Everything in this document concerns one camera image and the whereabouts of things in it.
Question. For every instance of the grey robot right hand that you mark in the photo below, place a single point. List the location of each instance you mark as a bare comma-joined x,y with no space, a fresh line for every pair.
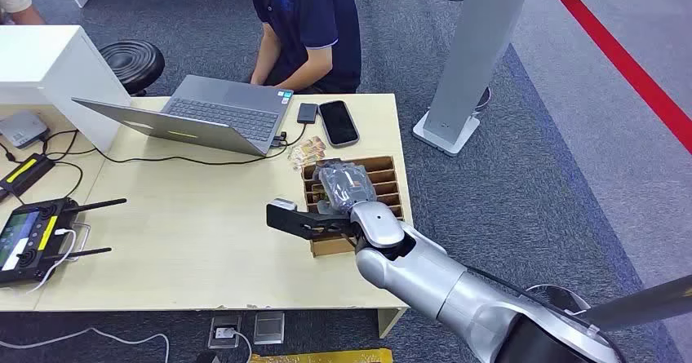
346,185

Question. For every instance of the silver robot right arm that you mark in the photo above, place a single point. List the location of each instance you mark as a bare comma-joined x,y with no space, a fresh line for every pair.
432,285

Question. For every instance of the wooden slotted card holder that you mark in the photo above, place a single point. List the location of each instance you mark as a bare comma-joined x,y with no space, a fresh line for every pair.
386,179

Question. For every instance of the stack of printed cards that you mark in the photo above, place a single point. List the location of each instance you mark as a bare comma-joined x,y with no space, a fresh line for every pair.
305,152

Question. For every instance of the black smartphone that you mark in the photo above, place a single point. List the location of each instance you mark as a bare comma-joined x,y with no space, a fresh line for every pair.
338,123

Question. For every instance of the grey open laptop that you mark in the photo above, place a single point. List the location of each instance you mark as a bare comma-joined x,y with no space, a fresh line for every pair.
227,114

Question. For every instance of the grey floor socket plate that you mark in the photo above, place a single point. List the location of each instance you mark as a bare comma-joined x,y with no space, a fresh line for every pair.
268,328

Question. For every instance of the yellow flat object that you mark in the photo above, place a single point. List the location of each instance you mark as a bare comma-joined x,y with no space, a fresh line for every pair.
324,357

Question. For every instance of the grey standing pillar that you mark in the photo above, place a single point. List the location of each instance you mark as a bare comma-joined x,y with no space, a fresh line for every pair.
475,52

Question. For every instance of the floor socket with white plug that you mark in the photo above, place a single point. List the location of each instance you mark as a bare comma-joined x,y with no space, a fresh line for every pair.
224,332

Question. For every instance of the black round stool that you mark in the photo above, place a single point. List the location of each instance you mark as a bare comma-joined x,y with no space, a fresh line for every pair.
132,63

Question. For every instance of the red barrier tape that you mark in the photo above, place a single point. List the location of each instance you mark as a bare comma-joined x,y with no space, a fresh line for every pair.
621,60

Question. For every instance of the grey metal bar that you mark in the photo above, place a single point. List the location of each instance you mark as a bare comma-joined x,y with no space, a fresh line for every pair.
643,298

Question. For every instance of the black remote controller with antennas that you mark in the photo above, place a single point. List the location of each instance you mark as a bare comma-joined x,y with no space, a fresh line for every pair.
32,241

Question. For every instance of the white cabinet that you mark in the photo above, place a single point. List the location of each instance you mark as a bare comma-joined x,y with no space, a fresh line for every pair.
48,63

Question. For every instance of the black device with yellow stripe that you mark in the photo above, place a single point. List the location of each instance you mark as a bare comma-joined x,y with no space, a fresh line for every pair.
24,172

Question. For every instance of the small grey box device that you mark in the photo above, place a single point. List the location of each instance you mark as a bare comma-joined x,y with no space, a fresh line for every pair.
21,128

